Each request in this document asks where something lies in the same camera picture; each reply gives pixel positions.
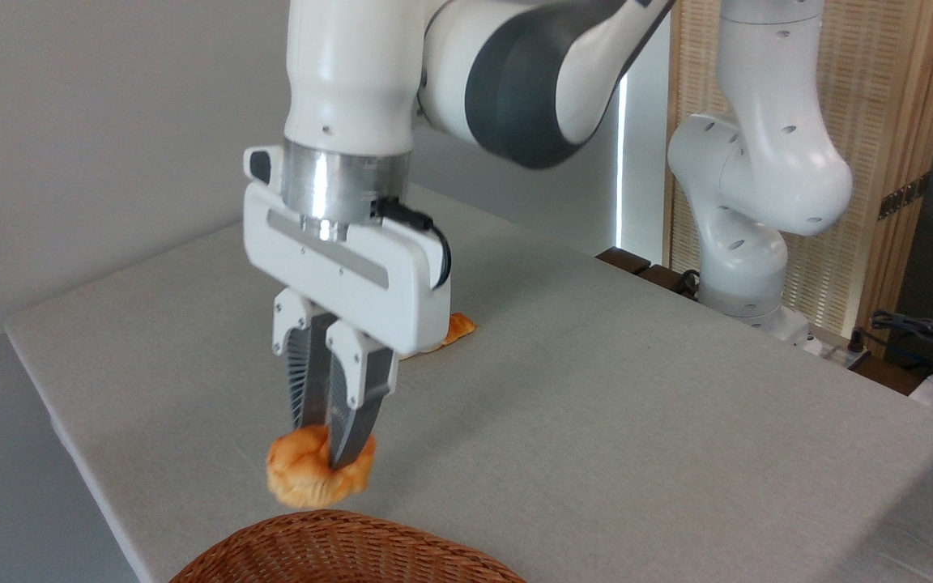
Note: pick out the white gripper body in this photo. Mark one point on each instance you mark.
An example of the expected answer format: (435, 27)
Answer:
(353, 283)

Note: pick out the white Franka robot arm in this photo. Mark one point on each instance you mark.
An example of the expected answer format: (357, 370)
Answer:
(758, 162)

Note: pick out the long braided bread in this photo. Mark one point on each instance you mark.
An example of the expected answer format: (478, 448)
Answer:
(460, 328)

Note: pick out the dark wooden furniture edge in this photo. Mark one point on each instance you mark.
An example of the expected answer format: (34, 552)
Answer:
(624, 261)

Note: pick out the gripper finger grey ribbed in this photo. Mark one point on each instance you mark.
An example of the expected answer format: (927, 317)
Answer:
(357, 389)
(304, 372)

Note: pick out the round knotted bread roll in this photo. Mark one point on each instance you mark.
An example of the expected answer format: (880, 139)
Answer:
(304, 478)

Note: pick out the light wooden slatted screen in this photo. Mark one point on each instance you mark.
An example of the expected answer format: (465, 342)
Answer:
(879, 121)

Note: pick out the brown wicker basket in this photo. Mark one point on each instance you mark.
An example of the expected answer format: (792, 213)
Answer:
(337, 551)

